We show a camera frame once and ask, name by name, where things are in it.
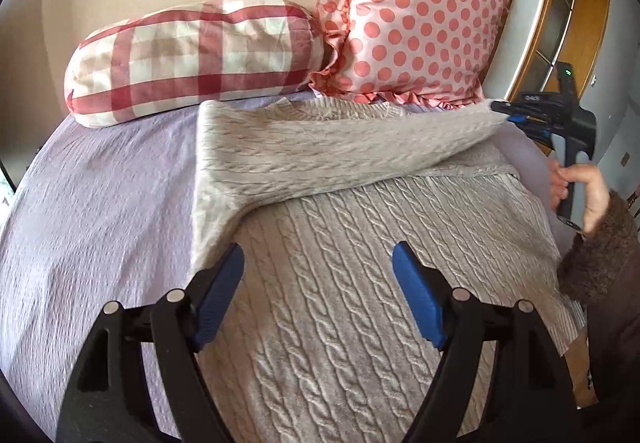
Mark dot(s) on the pink polka dot pillow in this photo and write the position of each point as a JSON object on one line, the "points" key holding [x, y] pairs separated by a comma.
{"points": [[415, 13]]}

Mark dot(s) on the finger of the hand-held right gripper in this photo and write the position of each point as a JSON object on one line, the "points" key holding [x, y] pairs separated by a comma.
{"points": [[515, 112]]}

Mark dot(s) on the person's right hand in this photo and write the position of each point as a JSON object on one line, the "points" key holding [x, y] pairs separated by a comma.
{"points": [[590, 193]]}

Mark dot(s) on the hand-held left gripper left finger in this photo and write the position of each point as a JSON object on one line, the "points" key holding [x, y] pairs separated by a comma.
{"points": [[220, 288]]}

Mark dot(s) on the lilac bed sheet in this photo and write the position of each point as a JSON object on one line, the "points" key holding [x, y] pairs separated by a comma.
{"points": [[100, 243]]}

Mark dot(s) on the person's right forearm brown sleeve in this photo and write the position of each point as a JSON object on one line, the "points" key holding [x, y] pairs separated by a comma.
{"points": [[605, 293]]}

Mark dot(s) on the red checked pillow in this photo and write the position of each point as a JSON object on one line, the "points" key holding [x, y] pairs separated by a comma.
{"points": [[195, 58]]}

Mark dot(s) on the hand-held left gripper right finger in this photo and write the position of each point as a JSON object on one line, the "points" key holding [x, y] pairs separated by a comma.
{"points": [[415, 293]]}

